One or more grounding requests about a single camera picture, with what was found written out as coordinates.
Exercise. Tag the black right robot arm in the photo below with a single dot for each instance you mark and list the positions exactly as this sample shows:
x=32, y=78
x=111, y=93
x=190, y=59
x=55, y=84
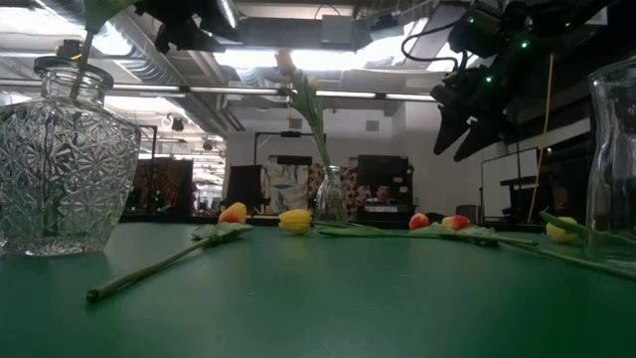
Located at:
x=546, y=45

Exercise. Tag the black cabinet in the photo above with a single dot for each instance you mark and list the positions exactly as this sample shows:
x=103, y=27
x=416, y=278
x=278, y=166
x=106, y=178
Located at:
x=385, y=171

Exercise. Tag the grey ceiling box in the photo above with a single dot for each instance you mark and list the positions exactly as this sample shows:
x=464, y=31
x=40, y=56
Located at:
x=338, y=31

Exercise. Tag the grey bin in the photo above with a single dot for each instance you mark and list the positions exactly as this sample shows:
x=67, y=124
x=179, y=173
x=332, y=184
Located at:
x=467, y=214

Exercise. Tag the black frame stand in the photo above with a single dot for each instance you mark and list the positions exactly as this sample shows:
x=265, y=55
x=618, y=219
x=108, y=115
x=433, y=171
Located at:
x=290, y=133

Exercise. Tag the white artificial tulip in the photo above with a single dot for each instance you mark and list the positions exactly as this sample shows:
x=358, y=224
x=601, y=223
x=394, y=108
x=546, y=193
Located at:
x=313, y=82
x=304, y=102
x=285, y=62

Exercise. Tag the grey wall vent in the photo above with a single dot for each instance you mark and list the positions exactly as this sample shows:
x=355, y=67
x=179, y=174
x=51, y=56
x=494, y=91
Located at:
x=372, y=125

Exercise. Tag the black ceiling spotlight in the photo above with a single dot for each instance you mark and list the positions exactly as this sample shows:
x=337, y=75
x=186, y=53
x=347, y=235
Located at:
x=208, y=145
x=177, y=125

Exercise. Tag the long tube light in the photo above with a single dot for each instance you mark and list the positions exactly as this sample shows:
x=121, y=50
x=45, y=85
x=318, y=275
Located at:
x=348, y=94
x=233, y=90

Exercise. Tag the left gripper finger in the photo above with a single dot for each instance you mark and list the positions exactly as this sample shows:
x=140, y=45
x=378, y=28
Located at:
x=163, y=37
x=199, y=42

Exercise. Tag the black panel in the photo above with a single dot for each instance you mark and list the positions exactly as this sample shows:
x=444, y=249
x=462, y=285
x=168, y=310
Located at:
x=243, y=186

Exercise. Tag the person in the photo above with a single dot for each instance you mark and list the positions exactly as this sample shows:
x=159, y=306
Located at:
x=383, y=193

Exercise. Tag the large corrugated silver duct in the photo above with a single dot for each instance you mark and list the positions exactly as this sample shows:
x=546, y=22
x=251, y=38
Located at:
x=164, y=67

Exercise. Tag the round silver duct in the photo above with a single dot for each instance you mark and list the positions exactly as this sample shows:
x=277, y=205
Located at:
x=227, y=12

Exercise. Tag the red patterned cloth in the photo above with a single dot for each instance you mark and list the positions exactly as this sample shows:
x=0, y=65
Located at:
x=360, y=194

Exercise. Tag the cut-glass patterned vase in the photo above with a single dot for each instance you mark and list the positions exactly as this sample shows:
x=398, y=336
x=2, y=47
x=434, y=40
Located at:
x=64, y=174

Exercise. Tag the smooth clear glass carafe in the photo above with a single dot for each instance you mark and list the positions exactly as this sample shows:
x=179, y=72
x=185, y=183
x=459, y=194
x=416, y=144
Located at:
x=613, y=174

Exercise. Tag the small clear glass bottle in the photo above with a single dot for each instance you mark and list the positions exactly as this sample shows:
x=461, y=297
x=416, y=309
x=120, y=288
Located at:
x=331, y=204

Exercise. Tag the green table mat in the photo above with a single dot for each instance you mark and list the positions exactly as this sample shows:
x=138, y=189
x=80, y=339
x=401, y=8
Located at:
x=318, y=308

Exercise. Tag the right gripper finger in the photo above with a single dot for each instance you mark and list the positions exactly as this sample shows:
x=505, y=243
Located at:
x=479, y=141
x=449, y=129

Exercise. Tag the pale patterned tapestry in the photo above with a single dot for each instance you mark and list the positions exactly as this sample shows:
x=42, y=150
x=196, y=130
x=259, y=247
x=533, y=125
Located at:
x=278, y=174

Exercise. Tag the dark patterned tapestry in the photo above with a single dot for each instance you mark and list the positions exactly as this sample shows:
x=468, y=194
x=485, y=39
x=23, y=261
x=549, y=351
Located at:
x=164, y=184

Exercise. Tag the whiteboard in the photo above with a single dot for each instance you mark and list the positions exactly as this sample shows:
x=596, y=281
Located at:
x=502, y=189

